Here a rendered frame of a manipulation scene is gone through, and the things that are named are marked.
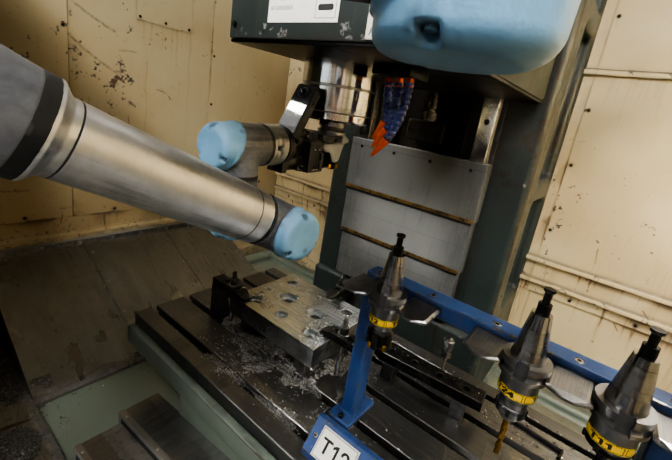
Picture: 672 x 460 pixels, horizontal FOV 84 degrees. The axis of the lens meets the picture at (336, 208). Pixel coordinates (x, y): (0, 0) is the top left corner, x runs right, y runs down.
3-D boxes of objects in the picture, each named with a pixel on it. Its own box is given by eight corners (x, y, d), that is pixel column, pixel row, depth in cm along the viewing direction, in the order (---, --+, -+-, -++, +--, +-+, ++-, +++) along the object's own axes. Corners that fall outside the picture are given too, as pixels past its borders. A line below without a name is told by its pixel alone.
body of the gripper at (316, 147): (296, 163, 83) (258, 166, 73) (301, 124, 81) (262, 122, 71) (324, 171, 79) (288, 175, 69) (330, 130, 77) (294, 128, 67)
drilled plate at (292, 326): (310, 369, 84) (313, 350, 82) (230, 312, 100) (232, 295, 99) (366, 330, 102) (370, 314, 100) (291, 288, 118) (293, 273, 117)
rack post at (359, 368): (347, 431, 74) (374, 297, 66) (326, 415, 77) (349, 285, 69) (374, 405, 82) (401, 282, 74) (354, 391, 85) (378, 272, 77)
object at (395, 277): (406, 291, 64) (414, 255, 62) (396, 300, 60) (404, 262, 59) (383, 282, 66) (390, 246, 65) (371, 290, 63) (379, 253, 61)
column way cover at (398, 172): (446, 325, 118) (488, 165, 105) (330, 269, 145) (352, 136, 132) (451, 320, 122) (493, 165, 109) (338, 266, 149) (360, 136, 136)
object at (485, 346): (495, 367, 50) (497, 362, 50) (458, 348, 53) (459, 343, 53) (509, 346, 56) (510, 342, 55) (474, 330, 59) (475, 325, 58)
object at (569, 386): (591, 416, 44) (593, 411, 44) (542, 391, 47) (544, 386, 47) (595, 387, 49) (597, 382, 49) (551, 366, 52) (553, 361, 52)
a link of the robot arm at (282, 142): (246, 119, 67) (281, 127, 63) (264, 121, 71) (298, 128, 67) (242, 161, 69) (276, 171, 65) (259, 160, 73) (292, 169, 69)
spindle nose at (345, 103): (380, 128, 87) (390, 73, 84) (344, 124, 73) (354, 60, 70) (324, 117, 95) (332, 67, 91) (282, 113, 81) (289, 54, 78)
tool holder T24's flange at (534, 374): (551, 374, 52) (557, 359, 51) (543, 396, 47) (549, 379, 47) (505, 351, 56) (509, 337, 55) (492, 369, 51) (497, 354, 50)
